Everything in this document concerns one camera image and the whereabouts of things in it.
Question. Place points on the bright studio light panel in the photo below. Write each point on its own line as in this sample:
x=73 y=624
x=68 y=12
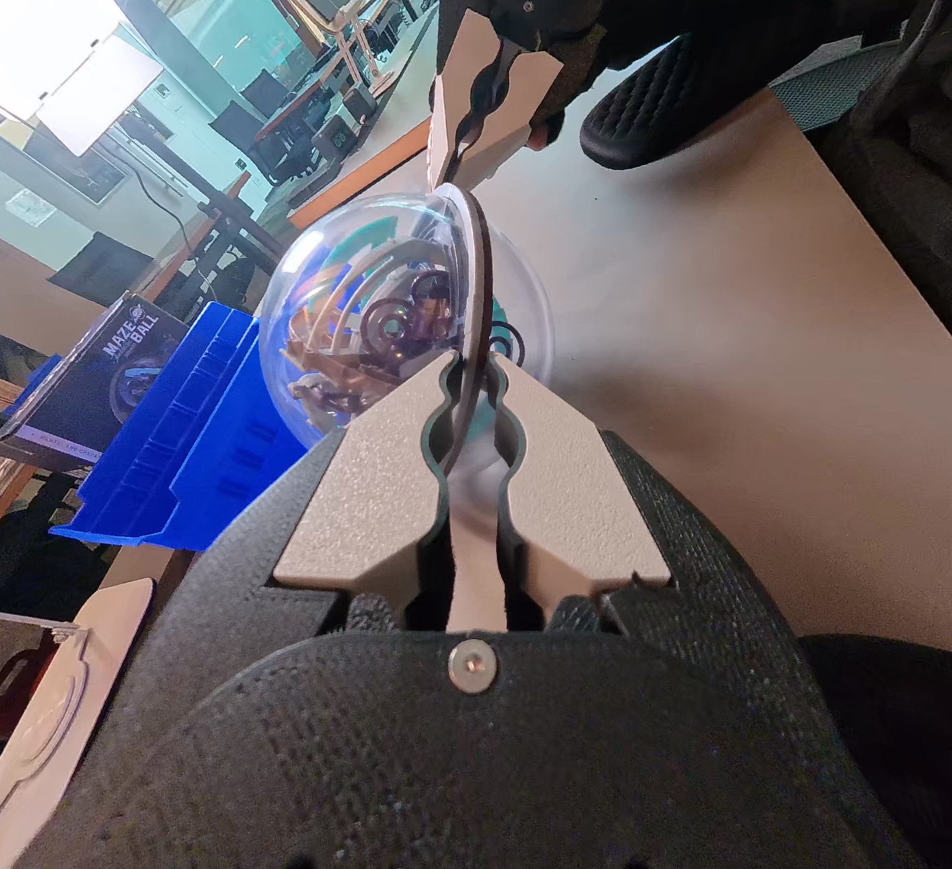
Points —
x=97 y=95

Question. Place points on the person's right hand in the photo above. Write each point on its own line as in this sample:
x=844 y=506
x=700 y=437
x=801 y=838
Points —
x=539 y=138

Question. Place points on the black power station box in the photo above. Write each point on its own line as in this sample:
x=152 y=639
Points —
x=336 y=138

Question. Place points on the framed wall picture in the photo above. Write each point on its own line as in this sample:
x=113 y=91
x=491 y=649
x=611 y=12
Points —
x=74 y=166

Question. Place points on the dark blue toy package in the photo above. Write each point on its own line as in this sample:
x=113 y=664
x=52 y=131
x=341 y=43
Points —
x=82 y=378

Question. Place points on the grey-green chair seat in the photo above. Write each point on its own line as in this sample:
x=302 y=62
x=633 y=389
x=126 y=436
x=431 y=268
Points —
x=833 y=88

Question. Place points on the white wall paper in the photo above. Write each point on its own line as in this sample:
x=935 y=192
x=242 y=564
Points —
x=30 y=207

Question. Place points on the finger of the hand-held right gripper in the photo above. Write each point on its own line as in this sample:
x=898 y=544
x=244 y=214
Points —
x=528 y=95
x=454 y=88

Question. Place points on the black rolling office chair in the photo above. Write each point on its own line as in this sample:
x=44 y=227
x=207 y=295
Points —
x=260 y=140

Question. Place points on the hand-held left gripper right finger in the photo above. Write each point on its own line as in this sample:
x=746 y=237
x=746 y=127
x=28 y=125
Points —
x=580 y=512

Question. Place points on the orange-edged grey desk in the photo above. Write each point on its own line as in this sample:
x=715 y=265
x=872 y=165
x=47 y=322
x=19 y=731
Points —
x=379 y=140

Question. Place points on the white card with clear blister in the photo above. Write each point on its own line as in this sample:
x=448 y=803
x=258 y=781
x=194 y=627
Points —
x=97 y=661

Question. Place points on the clear plastic maze ball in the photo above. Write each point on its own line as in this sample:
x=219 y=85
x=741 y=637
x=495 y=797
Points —
x=335 y=289

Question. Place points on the small black speaker box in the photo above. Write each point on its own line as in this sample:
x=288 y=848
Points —
x=361 y=100

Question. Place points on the wooden-top black-leg desk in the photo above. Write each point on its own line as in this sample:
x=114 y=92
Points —
x=193 y=244

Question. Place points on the black perforated chair armrest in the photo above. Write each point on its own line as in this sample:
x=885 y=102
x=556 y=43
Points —
x=654 y=117

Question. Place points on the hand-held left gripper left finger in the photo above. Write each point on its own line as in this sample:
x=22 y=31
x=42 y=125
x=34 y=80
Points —
x=364 y=512

